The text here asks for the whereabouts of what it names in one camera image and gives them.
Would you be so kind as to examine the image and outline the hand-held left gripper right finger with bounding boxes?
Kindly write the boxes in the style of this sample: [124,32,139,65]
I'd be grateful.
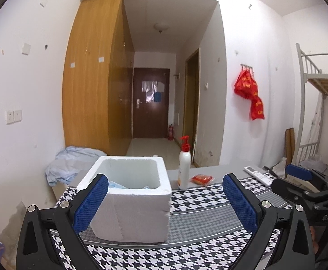
[222,173,316,270]

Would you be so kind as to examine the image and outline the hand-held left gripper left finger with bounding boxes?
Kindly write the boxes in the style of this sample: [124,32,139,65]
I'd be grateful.
[16,173,109,270]

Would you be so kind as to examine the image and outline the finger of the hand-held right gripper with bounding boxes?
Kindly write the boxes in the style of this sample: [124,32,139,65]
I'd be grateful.
[285,163,328,192]
[271,178,328,211]

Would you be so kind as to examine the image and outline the white foam box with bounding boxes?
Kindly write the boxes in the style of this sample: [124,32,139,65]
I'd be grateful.
[76,155,172,244]

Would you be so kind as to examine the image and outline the person's right hand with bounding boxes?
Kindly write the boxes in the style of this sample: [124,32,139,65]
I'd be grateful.
[310,226,320,255]

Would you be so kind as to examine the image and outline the grey pillow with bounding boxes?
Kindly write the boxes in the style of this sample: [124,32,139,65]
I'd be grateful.
[300,156,326,172]

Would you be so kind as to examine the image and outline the wooden boards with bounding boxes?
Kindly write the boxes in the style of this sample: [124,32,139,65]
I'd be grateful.
[285,127,295,164]

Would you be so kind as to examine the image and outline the white remote control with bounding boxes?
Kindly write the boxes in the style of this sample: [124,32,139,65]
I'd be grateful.
[243,165,278,187]

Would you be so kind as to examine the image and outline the houndstooth tablecloth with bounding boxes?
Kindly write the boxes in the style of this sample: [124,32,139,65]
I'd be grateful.
[16,176,299,270]

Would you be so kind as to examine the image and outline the light blue cloth pile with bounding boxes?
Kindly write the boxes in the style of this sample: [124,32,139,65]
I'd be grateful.
[45,146,108,187]

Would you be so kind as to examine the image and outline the red snack packet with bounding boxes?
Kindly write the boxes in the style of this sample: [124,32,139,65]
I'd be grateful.
[189,173,213,187]

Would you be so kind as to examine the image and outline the white lotion bottle red pump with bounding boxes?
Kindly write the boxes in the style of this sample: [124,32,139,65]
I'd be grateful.
[177,135,192,191]

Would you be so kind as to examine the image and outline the red plastic bag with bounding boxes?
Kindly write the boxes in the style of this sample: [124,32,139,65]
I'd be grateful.
[250,96,265,121]
[234,70,258,99]

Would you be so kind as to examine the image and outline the grey metal bunk bed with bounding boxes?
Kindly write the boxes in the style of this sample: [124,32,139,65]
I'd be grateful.
[295,43,328,175]

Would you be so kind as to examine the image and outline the dark brown door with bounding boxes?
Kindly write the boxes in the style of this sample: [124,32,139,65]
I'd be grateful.
[132,67,171,139]

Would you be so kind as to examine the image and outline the wooden wardrobe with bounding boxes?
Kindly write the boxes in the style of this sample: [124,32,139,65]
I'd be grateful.
[62,0,135,156]

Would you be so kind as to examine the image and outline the wooden side door frame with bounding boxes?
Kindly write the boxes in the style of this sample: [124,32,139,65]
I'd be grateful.
[182,48,200,166]

